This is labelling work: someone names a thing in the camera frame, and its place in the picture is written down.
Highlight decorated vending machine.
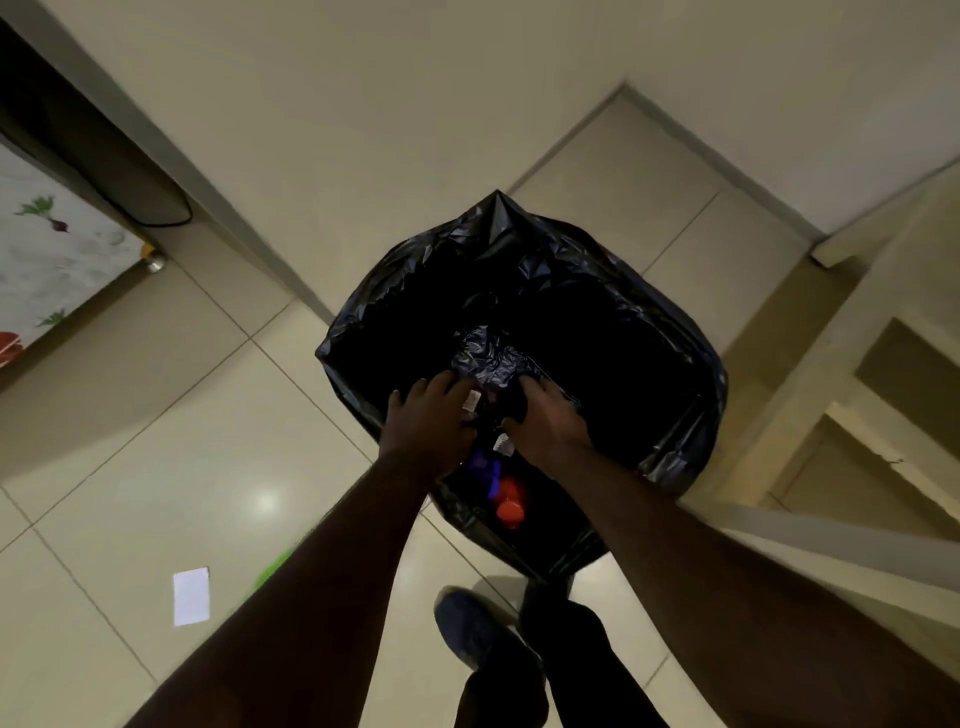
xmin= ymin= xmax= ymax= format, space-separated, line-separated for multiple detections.
xmin=0 ymin=142 xmax=160 ymax=370

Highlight small white paper piece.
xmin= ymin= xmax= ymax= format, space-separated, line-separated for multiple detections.
xmin=172 ymin=566 xmax=212 ymax=628

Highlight person's black trousers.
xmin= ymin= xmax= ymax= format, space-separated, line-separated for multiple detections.
xmin=452 ymin=581 xmax=670 ymax=728

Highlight green plastic lid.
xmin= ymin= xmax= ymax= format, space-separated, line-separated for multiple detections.
xmin=253 ymin=548 xmax=295 ymax=592

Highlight black power cable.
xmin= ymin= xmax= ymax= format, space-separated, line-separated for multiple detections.
xmin=71 ymin=168 xmax=195 ymax=229

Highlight person's left hand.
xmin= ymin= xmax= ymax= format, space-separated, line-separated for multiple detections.
xmin=378 ymin=369 xmax=481 ymax=481

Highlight person's right hand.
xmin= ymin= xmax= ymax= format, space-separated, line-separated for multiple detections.
xmin=500 ymin=374 xmax=594 ymax=478

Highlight bright blue bottle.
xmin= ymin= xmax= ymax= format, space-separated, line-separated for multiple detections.
xmin=466 ymin=448 xmax=504 ymax=502

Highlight white wooden table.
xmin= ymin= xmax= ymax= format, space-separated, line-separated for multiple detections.
xmin=678 ymin=157 xmax=960 ymax=669

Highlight person's left shoe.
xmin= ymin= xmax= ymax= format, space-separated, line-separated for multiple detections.
xmin=434 ymin=587 xmax=543 ymax=673

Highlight person's right forearm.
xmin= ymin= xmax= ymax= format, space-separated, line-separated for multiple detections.
xmin=551 ymin=442 xmax=960 ymax=728

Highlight person's left forearm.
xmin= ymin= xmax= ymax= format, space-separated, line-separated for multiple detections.
xmin=123 ymin=453 xmax=444 ymax=728

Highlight red bottle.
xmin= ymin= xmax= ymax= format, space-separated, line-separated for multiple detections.
xmin=493 ymin=475 xmax=529 ymax=532

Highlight white partition panel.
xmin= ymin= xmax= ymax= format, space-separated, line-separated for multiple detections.
xmin=0 ymin=0 xmax=337 ymax=325

